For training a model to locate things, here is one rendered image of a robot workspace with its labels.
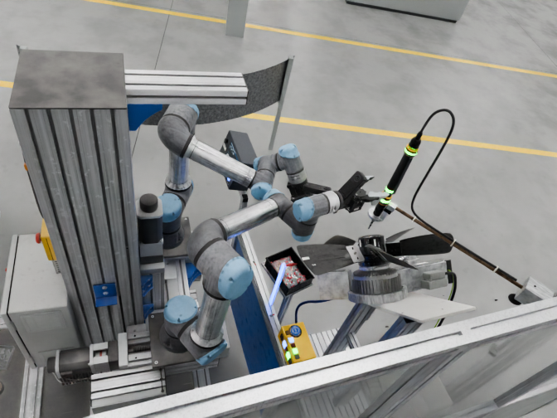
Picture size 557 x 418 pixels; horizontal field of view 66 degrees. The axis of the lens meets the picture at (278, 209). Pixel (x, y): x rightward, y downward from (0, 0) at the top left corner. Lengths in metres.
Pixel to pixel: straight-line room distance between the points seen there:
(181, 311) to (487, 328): 1.05
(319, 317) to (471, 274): 1.44
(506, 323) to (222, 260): 0.71
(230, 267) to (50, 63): 0.70
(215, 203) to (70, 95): 2.59
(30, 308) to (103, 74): 0.87
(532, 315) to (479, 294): 2.93
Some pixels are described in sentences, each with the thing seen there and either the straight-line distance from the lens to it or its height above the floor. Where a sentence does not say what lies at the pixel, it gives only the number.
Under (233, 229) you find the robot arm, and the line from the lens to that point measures 1.37.
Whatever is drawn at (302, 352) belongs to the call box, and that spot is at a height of 1.07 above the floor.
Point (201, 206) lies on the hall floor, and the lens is 3.60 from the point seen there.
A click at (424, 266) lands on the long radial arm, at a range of 2.19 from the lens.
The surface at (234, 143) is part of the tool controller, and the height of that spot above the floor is 1.25.
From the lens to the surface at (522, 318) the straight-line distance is 0.95.
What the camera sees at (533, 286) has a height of 1.58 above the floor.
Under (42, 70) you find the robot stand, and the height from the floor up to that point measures 2.03.
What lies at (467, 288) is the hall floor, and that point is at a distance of 3.88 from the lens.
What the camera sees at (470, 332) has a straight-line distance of 0.86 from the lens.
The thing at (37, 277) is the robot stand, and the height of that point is 1.23.
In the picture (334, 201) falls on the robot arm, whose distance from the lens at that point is 1.48.
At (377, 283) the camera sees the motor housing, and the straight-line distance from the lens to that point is 1.98.
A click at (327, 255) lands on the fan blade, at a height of 1.19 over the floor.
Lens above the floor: 2.68
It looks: 47 degrees down
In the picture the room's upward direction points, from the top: 16 degrees clockwise
